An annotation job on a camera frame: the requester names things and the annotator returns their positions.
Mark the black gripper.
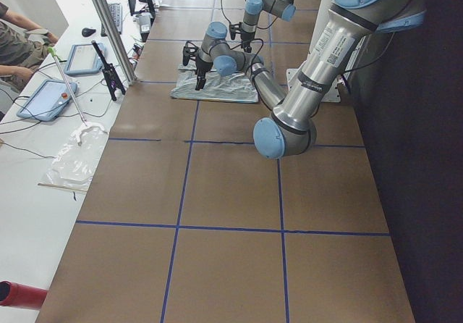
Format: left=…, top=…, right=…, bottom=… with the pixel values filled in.
left=229, top=22, right=255, bottom=52
left=182, top=46, right=213, bottom=91

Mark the navy white striped polo shirt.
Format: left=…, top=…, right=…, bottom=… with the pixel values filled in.
left=170, top=62, right=258, bottom=104

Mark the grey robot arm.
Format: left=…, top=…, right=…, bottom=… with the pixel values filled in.
left=229, top=0, right=296, bottom=53
left=182, top=0, right=426, bottom=159

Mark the black keyboard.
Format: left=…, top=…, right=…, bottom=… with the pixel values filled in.
left=108, top=3, right=123, bottom=34

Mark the far blue teach pendant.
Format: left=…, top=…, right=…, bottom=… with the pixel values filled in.
left=64, top=43, right=103, bottom=77

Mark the blue teach pendant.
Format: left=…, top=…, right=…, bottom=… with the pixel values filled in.
left=17, top=79, right=72, bottom=122
left=64, top=43, right=103, bottom=77

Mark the black computer mouse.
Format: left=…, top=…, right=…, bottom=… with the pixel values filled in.
left=81, top=28, right=96, bottom=38

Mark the white grabber stick green tip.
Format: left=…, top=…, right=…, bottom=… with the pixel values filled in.
left=48, top=46, right=106, bottom=146

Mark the near blue teach pendant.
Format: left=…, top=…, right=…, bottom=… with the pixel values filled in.
left=17, top=79, right=72, bottom=122

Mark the clear plastic bag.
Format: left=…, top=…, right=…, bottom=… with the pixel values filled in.
left=40, top=128, right=109, bottom=190

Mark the seated person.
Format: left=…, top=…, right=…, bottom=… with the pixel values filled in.
left=1, top=3, right=59, bottom=91

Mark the thin wooden stick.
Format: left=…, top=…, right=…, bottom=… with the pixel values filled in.
left=37, top=183, right=88, bottom=193

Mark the red cylinder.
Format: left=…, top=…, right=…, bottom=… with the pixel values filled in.
left=1, top=281, right=48, bottom=310

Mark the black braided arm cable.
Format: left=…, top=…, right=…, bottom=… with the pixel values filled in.
left=184, top=39, right=268, bottom=81
left=220, top=0, right=276, bottom=30

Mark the black camera tripod stand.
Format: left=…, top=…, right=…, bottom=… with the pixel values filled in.
left=91, top=41, right=126, bottom=101

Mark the aluminium frame post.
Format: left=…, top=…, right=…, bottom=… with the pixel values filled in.
left=92, top=0, right=136, bottom=85

